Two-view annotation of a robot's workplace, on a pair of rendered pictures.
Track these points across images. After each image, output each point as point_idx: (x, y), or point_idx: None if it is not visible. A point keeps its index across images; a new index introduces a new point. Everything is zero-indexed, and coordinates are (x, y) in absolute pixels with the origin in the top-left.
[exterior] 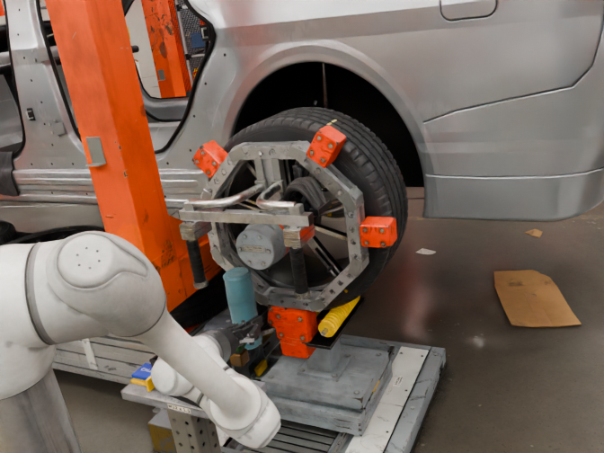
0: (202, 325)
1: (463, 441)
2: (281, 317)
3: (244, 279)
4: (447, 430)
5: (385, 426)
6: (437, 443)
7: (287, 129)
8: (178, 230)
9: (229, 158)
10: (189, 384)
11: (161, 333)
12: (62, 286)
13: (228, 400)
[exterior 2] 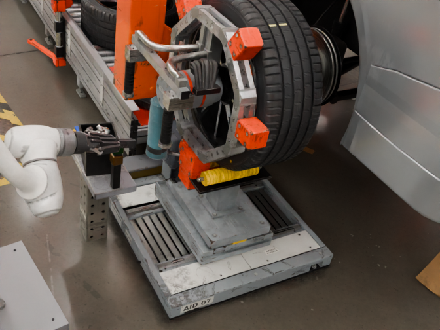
0: None
1: (269, 321)
2: (184, 150)
3: (161, 108)
4: (268, 306)
5: (224, 271)
6: (251, 308)
7: (238, 12)
8: None
9: (191, 12)
10: (18, 154)
11: None
12: None
13: (7, 177)
